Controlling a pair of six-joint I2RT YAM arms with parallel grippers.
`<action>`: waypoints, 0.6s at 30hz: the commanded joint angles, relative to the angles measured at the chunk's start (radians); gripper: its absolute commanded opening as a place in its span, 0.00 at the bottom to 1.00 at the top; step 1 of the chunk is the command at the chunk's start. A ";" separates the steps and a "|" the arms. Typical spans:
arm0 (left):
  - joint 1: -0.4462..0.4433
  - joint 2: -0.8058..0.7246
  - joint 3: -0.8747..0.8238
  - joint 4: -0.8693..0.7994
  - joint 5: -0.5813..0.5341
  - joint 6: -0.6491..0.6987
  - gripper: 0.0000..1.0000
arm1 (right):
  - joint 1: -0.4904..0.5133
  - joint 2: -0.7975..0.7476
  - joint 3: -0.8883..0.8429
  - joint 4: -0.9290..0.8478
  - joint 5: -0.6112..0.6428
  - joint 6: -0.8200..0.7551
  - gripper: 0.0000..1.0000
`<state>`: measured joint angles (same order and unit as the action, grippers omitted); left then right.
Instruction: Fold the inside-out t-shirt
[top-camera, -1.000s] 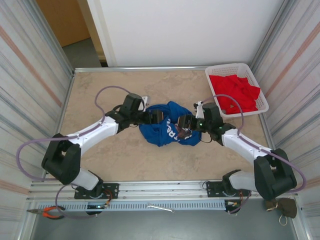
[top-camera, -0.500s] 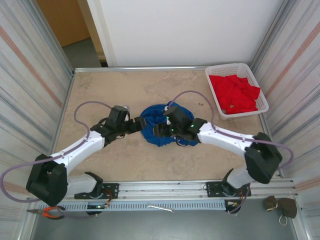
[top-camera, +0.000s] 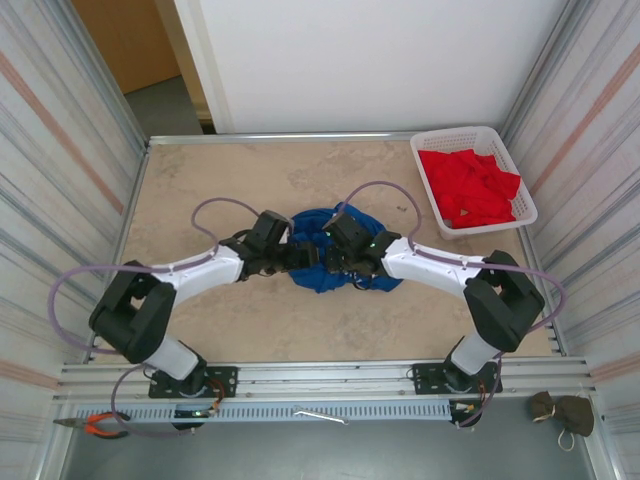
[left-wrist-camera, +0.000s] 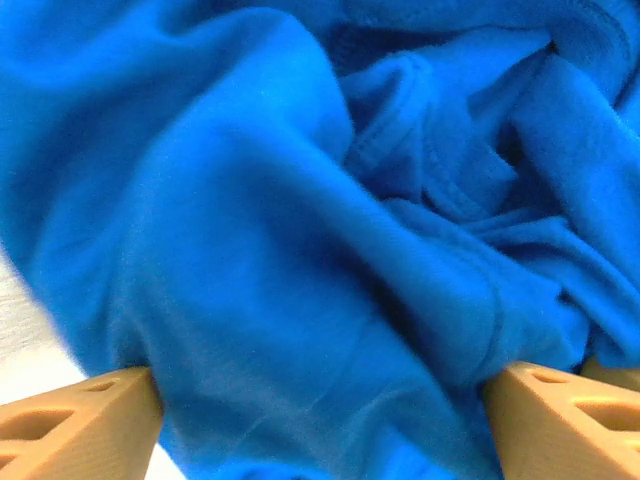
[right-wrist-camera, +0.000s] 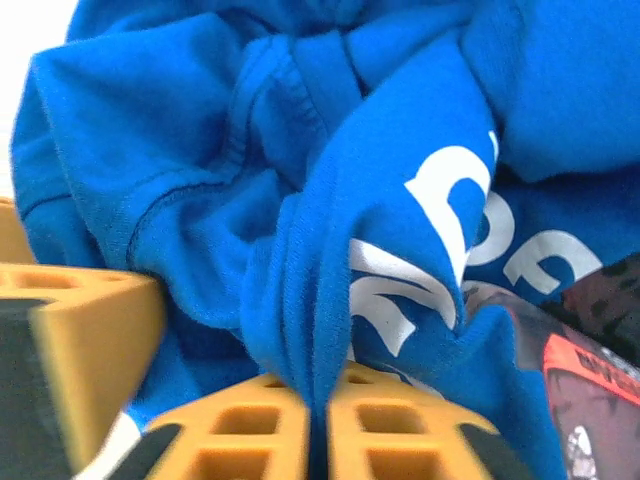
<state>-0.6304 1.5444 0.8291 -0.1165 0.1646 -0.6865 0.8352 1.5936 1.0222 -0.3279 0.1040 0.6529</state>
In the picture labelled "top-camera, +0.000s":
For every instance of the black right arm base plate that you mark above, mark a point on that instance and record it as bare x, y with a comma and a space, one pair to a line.
425, 377

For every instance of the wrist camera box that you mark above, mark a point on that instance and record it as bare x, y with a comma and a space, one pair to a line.
270, 227
347, 230

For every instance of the red cloth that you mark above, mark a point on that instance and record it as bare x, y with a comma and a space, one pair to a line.
465, 185

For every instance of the white plastic basket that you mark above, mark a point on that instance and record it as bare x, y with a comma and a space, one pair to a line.
525, 200

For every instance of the wooden door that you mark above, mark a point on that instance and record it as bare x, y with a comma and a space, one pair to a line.
130, 45

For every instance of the blue t-shirt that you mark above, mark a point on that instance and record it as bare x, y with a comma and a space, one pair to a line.
315, 280

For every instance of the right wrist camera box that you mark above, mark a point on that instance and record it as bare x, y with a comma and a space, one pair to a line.
347, 230

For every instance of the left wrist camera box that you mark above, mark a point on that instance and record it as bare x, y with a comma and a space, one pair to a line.
270, 227

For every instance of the thin aluminium table edge rail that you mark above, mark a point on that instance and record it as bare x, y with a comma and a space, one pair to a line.
275, 136

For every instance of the metal hex key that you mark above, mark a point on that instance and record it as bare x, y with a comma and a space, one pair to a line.
320, 416

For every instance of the small controller board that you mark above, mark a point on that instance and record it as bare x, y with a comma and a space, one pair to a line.
192, 413
462, 407

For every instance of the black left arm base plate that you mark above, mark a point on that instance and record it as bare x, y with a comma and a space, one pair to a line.
225, 377

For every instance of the wide aluminium extrusion rail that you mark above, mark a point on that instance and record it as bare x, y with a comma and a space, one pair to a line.
325, 372

